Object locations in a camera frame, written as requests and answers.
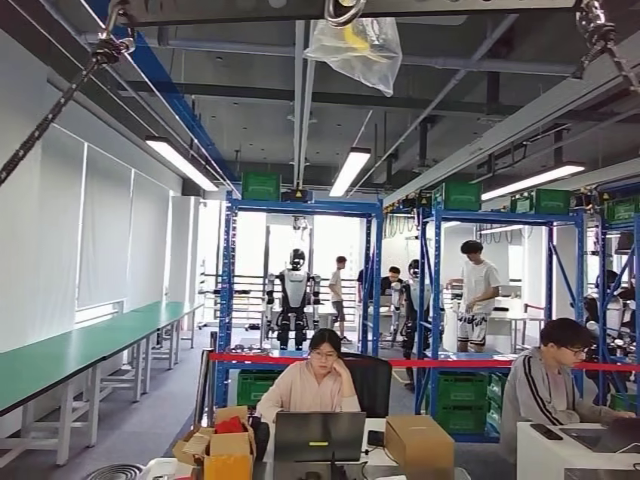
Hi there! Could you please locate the black barrier post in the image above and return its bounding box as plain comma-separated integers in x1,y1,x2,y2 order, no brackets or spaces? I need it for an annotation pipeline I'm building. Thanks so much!
193,331,218,425

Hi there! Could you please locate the open cardboard box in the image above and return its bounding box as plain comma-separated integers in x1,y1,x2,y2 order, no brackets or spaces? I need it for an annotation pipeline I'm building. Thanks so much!
172,405,257,480

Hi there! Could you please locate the grey overhead rail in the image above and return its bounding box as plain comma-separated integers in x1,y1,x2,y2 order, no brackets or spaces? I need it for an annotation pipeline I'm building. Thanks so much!
292,19,317,190
382,29,640,208

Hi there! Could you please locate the white roller blind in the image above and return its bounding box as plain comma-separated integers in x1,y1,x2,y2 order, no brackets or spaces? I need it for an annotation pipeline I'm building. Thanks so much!
126,170,171,311
77,145,134,311
0,122,86,352

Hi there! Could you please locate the green-topped workbench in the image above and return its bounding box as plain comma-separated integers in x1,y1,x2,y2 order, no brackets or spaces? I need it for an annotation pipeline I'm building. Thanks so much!
0,301,204,468

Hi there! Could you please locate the silver black humanoid robot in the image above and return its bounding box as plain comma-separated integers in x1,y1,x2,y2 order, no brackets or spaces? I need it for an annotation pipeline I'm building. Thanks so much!
265,248,322,351
389,258,433,392
582,271,638,392

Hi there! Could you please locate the long ceiling light bar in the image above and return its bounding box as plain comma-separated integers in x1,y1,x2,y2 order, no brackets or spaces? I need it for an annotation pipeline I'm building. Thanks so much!
145,136,220,193
328,147,372,198
481,162,586,202

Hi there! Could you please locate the white work table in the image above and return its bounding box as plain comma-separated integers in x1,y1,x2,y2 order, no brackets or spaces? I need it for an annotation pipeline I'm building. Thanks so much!
487,307,546,352

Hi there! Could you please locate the blue ceiling beam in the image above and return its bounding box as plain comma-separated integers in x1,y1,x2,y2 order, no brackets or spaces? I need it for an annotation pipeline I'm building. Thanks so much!
85,0,241,197

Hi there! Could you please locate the black suspension bar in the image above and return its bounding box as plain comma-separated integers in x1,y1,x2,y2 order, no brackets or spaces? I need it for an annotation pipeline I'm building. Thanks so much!
117,0,583,28

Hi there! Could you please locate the closed cardboard box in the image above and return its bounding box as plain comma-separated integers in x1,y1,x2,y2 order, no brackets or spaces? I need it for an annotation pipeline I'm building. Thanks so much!
385,415,456,480

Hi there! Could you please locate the steel ring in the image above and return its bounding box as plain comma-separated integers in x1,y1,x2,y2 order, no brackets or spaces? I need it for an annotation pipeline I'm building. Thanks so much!
324,0,368,29

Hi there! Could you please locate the black suspension rope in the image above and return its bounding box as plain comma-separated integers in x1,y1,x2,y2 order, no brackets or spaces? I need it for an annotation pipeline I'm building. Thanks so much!
574,0,640,94
0,0,136,187

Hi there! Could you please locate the red cloth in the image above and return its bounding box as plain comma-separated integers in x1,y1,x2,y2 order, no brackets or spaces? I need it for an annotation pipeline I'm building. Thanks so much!
214,415,246,435

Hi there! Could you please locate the blue steel shelf rack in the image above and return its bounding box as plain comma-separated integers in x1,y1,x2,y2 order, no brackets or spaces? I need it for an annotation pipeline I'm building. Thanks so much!
414,205,587,444
214,192,385,409
595,215,640,415

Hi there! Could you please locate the clear plastic bag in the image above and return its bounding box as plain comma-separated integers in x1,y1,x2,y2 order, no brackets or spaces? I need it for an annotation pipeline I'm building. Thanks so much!
305,16,404,97

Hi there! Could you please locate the black office chair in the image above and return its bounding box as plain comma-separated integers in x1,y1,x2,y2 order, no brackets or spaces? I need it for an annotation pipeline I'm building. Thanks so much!
342,352,393,419

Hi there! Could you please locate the red barrier tape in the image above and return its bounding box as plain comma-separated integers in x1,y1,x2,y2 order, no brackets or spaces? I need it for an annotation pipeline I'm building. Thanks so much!
208,352,640,374

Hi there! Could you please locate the person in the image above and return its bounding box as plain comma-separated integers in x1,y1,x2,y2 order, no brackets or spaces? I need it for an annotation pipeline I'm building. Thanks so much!
500,317,636,465
446,239,502,354
380,266,404,296
328,255,351,342
256,328,361,425

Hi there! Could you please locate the round ribbed metal part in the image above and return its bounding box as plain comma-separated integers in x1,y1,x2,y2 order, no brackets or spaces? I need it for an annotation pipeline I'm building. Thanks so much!
82,462,146,480

